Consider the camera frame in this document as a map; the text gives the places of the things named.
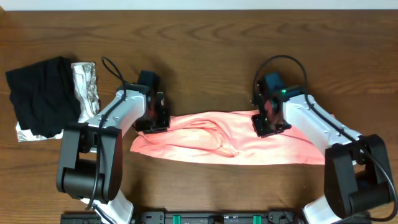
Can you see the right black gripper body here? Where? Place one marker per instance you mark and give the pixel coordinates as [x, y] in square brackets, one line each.
[268, 125]

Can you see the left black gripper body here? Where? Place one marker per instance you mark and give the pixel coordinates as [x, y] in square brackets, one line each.
[158, 121]

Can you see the pink printed t-shirt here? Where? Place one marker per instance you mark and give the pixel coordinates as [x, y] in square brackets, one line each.
[226, 138]

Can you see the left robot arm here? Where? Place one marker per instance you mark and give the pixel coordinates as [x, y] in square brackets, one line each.
[90, 166]

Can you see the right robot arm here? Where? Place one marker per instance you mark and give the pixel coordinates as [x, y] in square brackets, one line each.
[358, 183]

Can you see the white patterned folded garment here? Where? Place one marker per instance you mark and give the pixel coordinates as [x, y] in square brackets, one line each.
[86, 91]

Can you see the folded black garment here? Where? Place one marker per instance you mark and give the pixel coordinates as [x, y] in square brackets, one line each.
[43, 96]

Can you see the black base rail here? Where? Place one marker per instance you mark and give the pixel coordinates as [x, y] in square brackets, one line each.
[270, 217]

